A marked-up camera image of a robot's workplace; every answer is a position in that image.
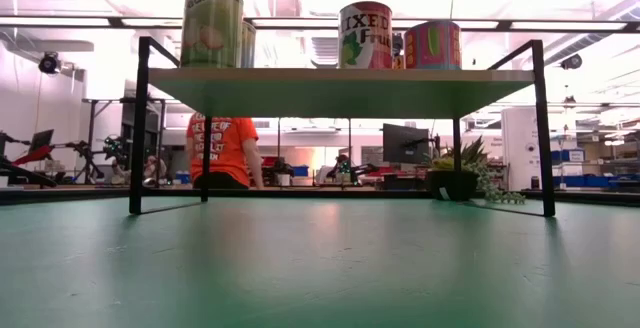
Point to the pears labelled can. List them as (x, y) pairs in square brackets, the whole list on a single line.
[(210, 28)]

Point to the person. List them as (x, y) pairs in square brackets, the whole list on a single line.
[(152, 165), (225, 143)]

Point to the pink and blue can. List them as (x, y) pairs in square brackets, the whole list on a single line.
[(432, 45)]

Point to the black pole stand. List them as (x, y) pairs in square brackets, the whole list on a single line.
[(92, 123)]

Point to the black computer monitor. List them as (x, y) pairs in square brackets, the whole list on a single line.
[(405, 143)]

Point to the small hanging lamp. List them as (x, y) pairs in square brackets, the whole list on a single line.
[(568, 99)]

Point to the potted succulent plant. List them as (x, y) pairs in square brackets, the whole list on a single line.
[(452, 185)]

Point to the dark grey background cabinet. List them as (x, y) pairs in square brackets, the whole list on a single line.
[(150, 138)]

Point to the mixed fruit labelled can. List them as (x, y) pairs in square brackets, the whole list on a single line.
[(365, 38)]

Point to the small black bottle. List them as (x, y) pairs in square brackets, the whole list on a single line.
[(535, 183)]

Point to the blue storage bins shelf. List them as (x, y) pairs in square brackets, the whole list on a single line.
[(575, 180)]

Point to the black round overhead lamp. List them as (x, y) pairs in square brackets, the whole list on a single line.
[(571, 62), (49, 63)]

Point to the white louvred air vent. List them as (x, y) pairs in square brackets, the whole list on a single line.
[(325, 50)]

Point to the blue storage bin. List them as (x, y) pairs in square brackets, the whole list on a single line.
[(300, 170)]

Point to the green table mat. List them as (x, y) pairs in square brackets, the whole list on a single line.
[(320, 268)]

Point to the cherries labelled can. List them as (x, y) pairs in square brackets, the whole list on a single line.
[(248, 43)]

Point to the wooden shelf black metal legs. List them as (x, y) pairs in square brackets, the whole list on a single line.
[(340, 93)]

